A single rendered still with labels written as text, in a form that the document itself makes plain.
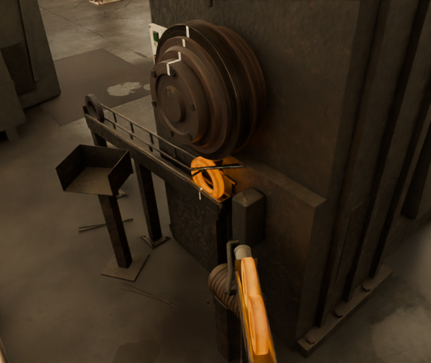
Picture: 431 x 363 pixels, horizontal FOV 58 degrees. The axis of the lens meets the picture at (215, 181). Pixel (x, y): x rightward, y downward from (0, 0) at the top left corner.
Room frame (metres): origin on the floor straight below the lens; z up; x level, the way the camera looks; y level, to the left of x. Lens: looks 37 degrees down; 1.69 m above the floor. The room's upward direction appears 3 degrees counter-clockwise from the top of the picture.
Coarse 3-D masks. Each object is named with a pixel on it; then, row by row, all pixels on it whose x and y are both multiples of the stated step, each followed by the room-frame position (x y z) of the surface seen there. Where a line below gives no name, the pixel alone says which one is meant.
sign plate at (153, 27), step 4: (152, 24) 1.67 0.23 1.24; (156, 24) 1.66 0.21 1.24; (152, 28) 1.66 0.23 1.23; (156, 28) 1.63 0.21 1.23; (160, 28) 1.61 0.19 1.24; (164, 28) 1.61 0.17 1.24; (152, 32) 1.66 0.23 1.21; (160, 32) 1.61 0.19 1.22; (152, 36) 1.67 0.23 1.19; (160, 36) 1.62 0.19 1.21; (152, 40) 1.67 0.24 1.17; (152, 44) 1.67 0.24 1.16; (156, 44) 1.65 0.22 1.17; (152, 48) 1.68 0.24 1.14
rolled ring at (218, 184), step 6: (192, 162) 1.29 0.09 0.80; (198, 162) 1.26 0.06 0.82; (204, 162) 1.23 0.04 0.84; (210, 162) 1.23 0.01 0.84; (198, 174) 1.30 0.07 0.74; (210, 174) 1.20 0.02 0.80; (216, 174) 1.19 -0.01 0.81; (198, 180) 1.28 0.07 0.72; (204, 180) 1.29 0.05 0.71; (216, 180) 1.18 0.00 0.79; (222, 180) 1.19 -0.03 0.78; (204, 186) 1.27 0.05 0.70; (216, 186) 1.17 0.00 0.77; (222, 186) 1.18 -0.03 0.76; (210, 192) 1.21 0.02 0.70; (216, 192) 1.18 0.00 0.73; (222, 192) 1.18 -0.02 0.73; (216, 198) 1.18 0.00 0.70
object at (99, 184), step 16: (80, 144) 1.61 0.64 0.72; (64, 160) 1.49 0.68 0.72; (80, 160) 1.59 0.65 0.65; (96, 160) 1.59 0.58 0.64; (112, 160) 1.57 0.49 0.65; (128, 160) 1.52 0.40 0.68; (64, 176) 1.46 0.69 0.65; (80, 176) 1.53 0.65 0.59; (96, 176) 1.51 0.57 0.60; (112, 176) 1.38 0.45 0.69; (80, 192) 1.40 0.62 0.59; (96, 192) 1.38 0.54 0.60; (112, 192) 1.35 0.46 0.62; (112, 208) 1.44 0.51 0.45; (112, 224) 1.44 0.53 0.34; (112, 240) 1.45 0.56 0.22; (112, 256) 1.53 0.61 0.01; (128, 256) 1.47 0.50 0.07; (144, 256) 1.52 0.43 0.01; (112, 272) 1.41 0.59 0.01; (128, 272) 1.41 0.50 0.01
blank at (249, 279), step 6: (246, 258) 0.81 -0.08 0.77; (252, 258) 0.80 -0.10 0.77; (246, 264) 0.77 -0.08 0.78; (252, 264) 0.77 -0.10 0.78; (246, 270) 0.75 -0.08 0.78; (252, 270) 0.75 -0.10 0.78; (246, 276) 0.73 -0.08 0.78; (252, 276) 0.73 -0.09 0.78; (246, 282) 0.71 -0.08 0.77; (252, 282) 0.71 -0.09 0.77; (246, 288) 0.70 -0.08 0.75; (252, 288) 0.70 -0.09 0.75; (246, 294) 0.70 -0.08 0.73; (252, 294) 0.69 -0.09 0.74; (258, 294) 0.69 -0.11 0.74; (246, 300) 0.70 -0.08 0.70; (246, 306) 0.70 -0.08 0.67
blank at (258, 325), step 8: (256, 296) 0.65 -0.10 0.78; (248, 304) 0.67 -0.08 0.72; (256, 304) 0.62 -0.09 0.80; (248, 312) 0.67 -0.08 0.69; (256, 312) 0.59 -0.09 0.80; (264, 312) 0.59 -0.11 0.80; (256, 320) 0.57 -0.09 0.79; (264, 320) 0.57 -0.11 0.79; (256, 328) 0.56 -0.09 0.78; (264, 328) 0.56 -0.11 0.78; (256, 336) 0.54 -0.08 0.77; (264, 336) 0.54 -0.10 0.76; (256, 344) 0.53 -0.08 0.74; (264, 344) 0.53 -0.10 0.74; (256, 352) 0.53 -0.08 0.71; (264, 352) 0.53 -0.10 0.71
